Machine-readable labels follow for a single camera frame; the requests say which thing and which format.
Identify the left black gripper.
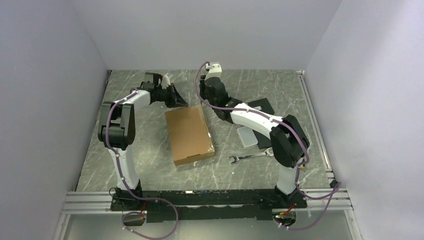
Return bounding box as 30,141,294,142
155,83,189,109

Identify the brown cardboard express box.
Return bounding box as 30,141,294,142
165,104,216,166

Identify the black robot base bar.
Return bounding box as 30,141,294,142
110,188,307,223

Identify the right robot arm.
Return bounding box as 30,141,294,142
197,75,310,208

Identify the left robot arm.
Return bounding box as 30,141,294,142
97,72,188,210

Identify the black square box with label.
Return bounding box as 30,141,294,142
246,98,275,115

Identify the black flat rectangular box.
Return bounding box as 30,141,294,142
253,130,272,150

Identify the white rounded power bank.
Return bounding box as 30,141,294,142
237,126,258,148

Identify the silver open-end wrench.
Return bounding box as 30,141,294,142
228,147,274,164

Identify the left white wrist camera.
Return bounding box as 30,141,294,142
160,72,173,89

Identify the aluminium frame rail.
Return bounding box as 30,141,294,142
58,70,362,240

